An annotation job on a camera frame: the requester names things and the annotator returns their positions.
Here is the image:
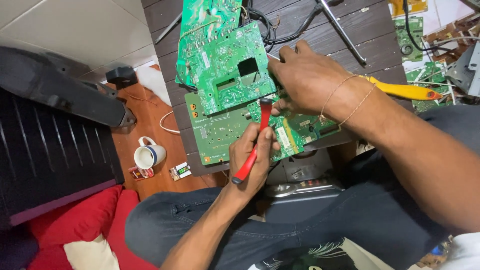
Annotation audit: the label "person's right hand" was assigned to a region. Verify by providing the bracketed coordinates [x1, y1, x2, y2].
[268, 40, 358, 120]

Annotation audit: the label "person's left hand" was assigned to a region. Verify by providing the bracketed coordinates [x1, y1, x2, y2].
[221, 127, 281, 205]

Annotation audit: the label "red-handled tool with black tips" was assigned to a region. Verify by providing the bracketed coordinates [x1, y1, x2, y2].
[231, 98, 273, 185]

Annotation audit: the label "yellow-handled soldering iron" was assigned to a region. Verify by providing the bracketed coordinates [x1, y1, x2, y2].
[358, 75, 443, 101]

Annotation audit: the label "pale green printed circuit board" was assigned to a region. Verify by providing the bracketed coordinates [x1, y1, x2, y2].
[184, 92, 264, 166]

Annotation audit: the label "dark green circuit board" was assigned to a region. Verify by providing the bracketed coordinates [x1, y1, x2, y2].
[245, 94, 343, 163]

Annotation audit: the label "silver electronic device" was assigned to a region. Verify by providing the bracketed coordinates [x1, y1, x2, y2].
[262, 149, 345, 206]

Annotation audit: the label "silver metal rod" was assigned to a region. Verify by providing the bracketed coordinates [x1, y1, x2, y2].
[316, 0, 368, 67]

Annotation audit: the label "small white and green packet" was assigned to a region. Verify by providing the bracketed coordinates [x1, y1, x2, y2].
[169, 161, 192, 182]

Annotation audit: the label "green circuit board with cutout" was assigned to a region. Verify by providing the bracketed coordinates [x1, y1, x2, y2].
[187, 21, 278, 116]

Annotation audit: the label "white mug with blue stripe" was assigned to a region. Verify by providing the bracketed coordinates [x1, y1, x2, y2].
[134, 136, 167, 170]

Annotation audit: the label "small red packet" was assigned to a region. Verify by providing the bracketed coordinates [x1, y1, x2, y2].
[128, 166, 155, 182]

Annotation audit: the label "person's dark jeans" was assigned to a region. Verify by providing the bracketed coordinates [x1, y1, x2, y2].
[124, 105, 480, 270]

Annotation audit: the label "heap of circuit boards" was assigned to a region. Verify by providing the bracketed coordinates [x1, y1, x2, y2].
[388, 0, 480, 114]

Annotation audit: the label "person's printed shirt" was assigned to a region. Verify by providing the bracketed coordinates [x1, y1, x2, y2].
[247, 232, 480, 270]

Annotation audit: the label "white fluffy cloth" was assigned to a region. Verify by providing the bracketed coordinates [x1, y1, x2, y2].
[135, 65, 172, 107]

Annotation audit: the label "bright green circuit board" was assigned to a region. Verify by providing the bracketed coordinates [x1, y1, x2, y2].
[175, 0, 243, 86]

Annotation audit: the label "red cushion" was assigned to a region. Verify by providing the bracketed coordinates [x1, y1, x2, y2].
[25, 185, 159, 270]

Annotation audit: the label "grey metal bar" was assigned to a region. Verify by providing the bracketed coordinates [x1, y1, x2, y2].
[154, 12, 184, 45]

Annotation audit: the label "black power adapter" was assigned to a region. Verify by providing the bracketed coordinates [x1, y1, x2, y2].
[105, 66, 139, 90]

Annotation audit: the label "grey metal chassis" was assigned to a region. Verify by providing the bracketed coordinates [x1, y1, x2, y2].
[444, 40, 480, 99]

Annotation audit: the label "cream pillow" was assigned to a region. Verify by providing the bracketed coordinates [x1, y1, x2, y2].
[62, 234, 121, 270]

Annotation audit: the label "large black ribbed cabinet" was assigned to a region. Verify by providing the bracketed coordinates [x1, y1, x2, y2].
[0, 87, 125, 228]

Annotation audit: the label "black plastic casing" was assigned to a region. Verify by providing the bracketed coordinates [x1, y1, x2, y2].
[0, 46, 137, 128]

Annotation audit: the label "thin thread bracelet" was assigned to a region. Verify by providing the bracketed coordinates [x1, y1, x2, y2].
[320, 74, 377, 126]

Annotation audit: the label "bundle of black cables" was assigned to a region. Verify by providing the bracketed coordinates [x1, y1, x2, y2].
[240, 0, 324, 54]

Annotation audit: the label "white cable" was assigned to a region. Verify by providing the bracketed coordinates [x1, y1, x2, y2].
[159, 110, 181, 135]

